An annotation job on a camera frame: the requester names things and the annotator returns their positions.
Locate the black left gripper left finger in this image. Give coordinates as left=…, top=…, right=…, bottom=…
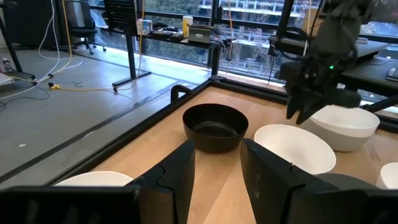
left=126, top=139, right=196, bottom=224

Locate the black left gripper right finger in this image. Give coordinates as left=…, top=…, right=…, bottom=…
left=239, top=138, right=341, bottom=224

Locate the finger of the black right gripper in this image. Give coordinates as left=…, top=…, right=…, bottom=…
left=285, top=90, right=302, bottom=121
left=295, top=98, right=321, bottom=126

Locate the large white bowl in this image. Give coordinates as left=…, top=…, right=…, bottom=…
left=254, top=124, right=337, bottom=175

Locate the black workstation desk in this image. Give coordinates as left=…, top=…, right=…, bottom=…
left=338, top=57, right=398, bottom=96

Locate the white and grey two-tone bowl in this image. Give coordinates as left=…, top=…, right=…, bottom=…
left=298, top=105, right=381, bottom=153

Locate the black bowl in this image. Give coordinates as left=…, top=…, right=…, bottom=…
left=182, top=103, right=249, bottom=154

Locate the black desk top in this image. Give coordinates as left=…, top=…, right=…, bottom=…
left=269, top=35, right=391, bottom=63

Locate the cardboard box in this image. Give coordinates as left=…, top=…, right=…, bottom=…
left=303, top=7, right=324, bottom=37

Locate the black keyboard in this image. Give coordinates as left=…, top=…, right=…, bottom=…
left=385, top=67, right=398, bottom=82

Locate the grey metal box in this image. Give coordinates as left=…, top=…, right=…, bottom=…
left=187, top=24, right=212, bottom=44

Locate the black desk with T-foot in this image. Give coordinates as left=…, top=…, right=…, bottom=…
left=107, top=27, right=223, bottom=88

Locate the yellow canister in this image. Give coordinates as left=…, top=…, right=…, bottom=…
left=182, top=15, right=194, bottom=39

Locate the white container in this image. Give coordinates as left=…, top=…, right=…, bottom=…
left=136, top=18, right=154, bottom=35

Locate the black pegboard panel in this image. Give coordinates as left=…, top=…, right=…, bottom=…
left=104, top=0, right=139, bottom=32

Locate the black stand leg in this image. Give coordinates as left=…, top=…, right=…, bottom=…
left=0, top=1, right=37, bottom=84

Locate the black office chair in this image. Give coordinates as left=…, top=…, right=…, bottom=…
left=65, top=0, right=107, bottom=55

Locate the black cabinet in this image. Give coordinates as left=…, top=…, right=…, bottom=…
left=2, top=0, right=60, bottom=50

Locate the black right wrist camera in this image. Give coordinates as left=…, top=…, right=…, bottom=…
left=278, top=60, right=309, bottom=83

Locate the black frame bracket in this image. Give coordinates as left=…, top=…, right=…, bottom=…
left=170, top=84, right=194, bottom=104

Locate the yellow extension cable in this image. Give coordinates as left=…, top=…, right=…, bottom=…
left=226, top=0, right=234, bottom=75
left=12, top=0, right=147, bottom=93

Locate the black floor cable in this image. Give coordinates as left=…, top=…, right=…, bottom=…
left=0, top=86, right=50, bottom=113

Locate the white floor cable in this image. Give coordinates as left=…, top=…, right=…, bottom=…
left=0, top=0, right=84, bottom=101

